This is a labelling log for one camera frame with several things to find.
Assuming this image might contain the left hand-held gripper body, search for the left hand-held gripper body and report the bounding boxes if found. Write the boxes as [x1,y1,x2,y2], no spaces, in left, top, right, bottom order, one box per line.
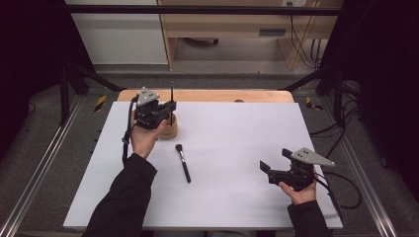
[132,86,166,130]

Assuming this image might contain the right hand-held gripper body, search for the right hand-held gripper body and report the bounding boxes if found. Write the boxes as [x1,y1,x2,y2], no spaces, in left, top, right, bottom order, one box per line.
[268,147,336,193]

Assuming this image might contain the thin black cosmetic pencil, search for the thin black cosmetic pencil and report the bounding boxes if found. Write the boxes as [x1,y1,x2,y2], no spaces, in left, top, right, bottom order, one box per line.
[169,81,175,126]

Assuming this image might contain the tan holder with frog figure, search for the tan holder with frog figure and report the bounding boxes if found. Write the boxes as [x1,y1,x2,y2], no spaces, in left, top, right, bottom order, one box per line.
[157,113,179,141]

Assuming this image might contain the black makeup brush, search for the black makeup brush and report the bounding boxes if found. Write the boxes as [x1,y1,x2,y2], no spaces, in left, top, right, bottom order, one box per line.
[175,143,193,185]

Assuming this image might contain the person's right hand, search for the person's right hand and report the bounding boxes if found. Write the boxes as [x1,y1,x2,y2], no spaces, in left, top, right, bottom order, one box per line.
[278,180,318,205]

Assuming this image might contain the person's left hand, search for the person's left hand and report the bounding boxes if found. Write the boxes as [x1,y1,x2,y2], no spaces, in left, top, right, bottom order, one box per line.
[129,110,169,160]

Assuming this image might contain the wooden table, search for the wooden table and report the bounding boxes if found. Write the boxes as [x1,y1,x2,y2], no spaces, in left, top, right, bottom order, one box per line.
[117,89,294,104]

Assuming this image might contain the white board sheet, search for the white board sheet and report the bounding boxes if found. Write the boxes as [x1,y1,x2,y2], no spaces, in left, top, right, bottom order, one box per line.
[62,101,344,230]

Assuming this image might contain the yellow black striped tape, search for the yellow black striped tape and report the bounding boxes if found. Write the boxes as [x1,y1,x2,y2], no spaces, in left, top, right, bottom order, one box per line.
[94,95,108,113]
[304,96,324,112]

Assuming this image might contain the black metal stand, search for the black metal stand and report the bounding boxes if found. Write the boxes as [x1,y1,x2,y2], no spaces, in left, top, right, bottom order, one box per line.
[280,63,347,127]
[58,62,127,126]

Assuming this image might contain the white cabinet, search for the white cabinet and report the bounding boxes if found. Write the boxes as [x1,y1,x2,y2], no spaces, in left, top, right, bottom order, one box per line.
[64,0,169,65]

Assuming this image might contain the wooden desk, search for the wooden desk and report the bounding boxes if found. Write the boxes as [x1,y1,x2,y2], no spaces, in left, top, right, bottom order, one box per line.
[157,0,345,71]

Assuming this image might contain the black curtain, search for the black curtain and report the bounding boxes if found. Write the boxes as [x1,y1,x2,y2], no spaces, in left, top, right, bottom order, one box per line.
[0,0,97,159]
[317,0,419,201]

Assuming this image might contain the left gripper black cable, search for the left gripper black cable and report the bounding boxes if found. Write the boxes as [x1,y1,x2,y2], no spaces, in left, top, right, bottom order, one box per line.
[122,94,140,167]

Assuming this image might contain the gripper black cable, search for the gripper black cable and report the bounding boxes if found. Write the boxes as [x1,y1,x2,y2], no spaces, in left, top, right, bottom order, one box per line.
[122,94,140,167]
[312,171,363,221]

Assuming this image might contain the black floor cables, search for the black floor cables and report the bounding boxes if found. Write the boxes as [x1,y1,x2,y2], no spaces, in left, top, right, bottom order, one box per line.
[309,82,363,159]

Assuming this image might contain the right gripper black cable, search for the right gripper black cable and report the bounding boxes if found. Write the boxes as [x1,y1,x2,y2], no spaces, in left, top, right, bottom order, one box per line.
[312,171,363,221]

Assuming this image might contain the aluminium rail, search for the aluminium rail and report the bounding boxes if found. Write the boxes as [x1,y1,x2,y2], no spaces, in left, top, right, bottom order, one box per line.
[0,95,83,237]
[320,97,399,237]

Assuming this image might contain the black horizontal frame bar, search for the black horizontal frame bar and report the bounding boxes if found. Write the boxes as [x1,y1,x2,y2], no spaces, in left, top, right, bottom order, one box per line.
[64,4,344,16]

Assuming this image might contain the black hanging cables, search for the black hanging cables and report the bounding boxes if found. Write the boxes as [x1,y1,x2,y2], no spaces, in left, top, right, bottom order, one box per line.
[289,2,323,70]

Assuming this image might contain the dark drawer handle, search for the dark drawer handle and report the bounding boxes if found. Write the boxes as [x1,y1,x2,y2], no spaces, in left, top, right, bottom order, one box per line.
[258,29,287,37]

